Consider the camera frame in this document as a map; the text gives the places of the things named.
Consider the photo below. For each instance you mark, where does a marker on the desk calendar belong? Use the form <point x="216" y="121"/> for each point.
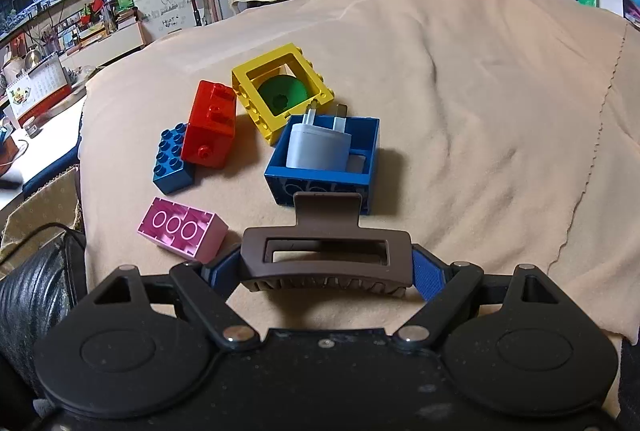
<point x="39" y="89"/>

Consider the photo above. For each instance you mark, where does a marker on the red long toy brick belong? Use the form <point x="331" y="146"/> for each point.
<point x="211" y="127"/>

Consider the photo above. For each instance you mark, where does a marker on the beige blanket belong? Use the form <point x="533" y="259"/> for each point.
<point x="509" y="132"/>

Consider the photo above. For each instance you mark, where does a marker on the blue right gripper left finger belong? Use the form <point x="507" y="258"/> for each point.
<point x="225" y="274"/>

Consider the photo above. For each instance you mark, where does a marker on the white wall plug charger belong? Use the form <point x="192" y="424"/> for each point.
<point x="313" y="147"/>

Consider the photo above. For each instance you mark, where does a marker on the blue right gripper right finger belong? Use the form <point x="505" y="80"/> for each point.
<point x="429" y="274"/>

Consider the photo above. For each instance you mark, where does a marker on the blue square frame brick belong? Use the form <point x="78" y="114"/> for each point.
<point x="284" y="182"/>

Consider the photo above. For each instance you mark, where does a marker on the green round toy piece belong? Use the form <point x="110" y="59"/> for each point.
<point x="282" y="92"/>

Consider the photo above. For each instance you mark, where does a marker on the blue toy brick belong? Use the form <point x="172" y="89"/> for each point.
<point x="171" y="173"/>

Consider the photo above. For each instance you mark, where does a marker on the yellow square frame brick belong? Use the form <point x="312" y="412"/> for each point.
<point x="286" y="60"/>

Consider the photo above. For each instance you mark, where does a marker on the pink toy brick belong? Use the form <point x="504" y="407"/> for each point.
<point x="191" y="233"/>

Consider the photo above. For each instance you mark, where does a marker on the woven lined basket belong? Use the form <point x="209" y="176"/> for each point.
<point x="56" y="201"/>

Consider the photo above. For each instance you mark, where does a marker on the brown hair claw clip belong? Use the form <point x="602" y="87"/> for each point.
<point x="326" y="248"/>

